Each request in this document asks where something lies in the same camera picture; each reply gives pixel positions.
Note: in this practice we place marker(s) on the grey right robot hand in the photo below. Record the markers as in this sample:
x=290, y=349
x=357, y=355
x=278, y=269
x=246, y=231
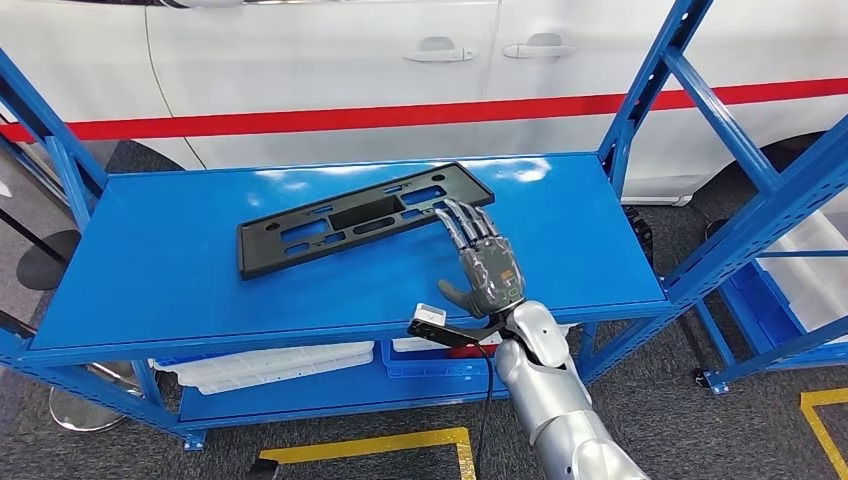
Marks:
x=493, y=272

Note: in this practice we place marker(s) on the black plastic frame part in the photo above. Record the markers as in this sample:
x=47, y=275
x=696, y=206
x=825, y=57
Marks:
x=265, y=258

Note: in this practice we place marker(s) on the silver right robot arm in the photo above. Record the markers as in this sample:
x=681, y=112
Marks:
x=556, y=411

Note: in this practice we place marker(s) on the blue wheeled shelf rack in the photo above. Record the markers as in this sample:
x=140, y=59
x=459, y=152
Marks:
x=795, y=354

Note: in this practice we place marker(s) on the blue metal shelf rack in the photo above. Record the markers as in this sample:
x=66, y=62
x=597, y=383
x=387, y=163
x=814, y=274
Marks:
x=166, y=265

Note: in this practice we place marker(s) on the red item in crate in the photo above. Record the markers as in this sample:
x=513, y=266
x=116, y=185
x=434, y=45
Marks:
x=464, y=351

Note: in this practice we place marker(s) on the white plastic crate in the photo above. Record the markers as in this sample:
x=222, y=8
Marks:
x=411, y=344
x=265, y=368
x=815, y=285

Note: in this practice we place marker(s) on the yellow floor tape square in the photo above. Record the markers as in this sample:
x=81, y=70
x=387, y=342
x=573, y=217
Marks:
x=364, y=445
x=821, y=397

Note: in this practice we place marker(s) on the white car with red stripe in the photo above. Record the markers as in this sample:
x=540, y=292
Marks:
x=298, y=66

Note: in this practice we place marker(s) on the black barrier belt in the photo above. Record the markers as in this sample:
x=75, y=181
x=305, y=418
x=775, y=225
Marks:
x=33, y=236

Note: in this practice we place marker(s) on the stanchion post with chrome base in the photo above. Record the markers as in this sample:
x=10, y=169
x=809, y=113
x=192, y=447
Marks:
x=86, y=411

